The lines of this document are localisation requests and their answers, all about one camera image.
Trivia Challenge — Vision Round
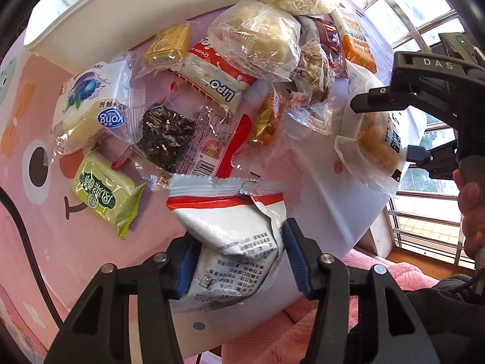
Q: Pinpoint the pink fluffy blanket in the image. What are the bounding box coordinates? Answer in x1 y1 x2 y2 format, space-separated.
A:
222 248 440 364

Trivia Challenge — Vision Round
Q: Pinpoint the white red-striped snack packet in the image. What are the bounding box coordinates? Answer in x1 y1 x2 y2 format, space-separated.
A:
167 174 296 304

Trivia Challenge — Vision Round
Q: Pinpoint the yellow snack packet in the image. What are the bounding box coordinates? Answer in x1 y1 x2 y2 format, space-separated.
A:
143 23 192 69

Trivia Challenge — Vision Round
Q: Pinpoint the large clear bread bag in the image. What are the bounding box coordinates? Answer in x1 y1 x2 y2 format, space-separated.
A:
206 0 302 84

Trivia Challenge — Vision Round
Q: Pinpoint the printed cartoon tablecloth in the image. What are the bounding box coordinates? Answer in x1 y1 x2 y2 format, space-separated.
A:
0 0 433 349

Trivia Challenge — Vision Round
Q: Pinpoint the dark snack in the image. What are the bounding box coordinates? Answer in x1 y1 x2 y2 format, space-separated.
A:
112 102 198 190

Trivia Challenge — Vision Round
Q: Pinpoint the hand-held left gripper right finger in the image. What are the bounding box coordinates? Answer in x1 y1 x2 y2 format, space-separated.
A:
282 218 442 364

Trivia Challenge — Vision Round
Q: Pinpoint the orange white snack packet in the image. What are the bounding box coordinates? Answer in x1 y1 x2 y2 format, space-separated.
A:
331 5 377 74

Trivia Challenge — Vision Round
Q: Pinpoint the white fried snack packet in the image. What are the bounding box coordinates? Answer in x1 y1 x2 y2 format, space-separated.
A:
333 62 429 198

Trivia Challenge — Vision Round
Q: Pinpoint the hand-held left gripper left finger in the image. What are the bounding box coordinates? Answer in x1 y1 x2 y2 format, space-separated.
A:
45 235 201 364

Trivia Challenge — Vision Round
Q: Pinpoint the thick black cable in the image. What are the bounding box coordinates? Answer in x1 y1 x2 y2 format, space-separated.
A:
0 187 63 325

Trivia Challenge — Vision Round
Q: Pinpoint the clear red white wrapper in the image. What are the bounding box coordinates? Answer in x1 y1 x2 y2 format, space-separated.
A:
178 106 266 183

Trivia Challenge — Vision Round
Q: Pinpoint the brown nut ball packet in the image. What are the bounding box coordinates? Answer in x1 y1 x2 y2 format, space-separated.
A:
288 40 338 137

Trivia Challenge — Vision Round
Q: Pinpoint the small orange snack packet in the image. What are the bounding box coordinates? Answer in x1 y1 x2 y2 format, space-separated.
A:
246 79 292 147

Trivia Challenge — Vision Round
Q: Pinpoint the dark red snack packet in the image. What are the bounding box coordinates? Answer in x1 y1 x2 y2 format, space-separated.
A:
299 15 349 80

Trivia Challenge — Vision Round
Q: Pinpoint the green snack packet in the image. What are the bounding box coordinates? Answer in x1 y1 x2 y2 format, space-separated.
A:
70 151 148 240

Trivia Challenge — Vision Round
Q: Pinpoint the metal window railing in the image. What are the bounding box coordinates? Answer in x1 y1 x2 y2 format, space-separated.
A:
360 0 485 270

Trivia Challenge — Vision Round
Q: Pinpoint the pink quilt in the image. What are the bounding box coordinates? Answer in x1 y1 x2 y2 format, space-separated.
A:
0 186 65 364

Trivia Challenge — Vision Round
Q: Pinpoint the blueberry cake packet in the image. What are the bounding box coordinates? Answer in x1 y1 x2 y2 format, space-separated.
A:
49 51 146 160

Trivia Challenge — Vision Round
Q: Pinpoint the person's right hand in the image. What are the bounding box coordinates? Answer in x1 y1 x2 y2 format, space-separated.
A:
453 169 485 258

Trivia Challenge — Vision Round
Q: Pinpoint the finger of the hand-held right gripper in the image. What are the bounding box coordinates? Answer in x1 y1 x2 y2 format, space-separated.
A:
407 140 461 178
350 85 410 113

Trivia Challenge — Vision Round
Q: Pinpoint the white red cream biscuit packet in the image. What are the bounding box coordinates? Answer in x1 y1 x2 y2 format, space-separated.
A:
170 36 258 114

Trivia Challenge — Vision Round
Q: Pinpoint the white plastic storage bin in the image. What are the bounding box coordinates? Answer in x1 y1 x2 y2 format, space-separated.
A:
23 0 326 72

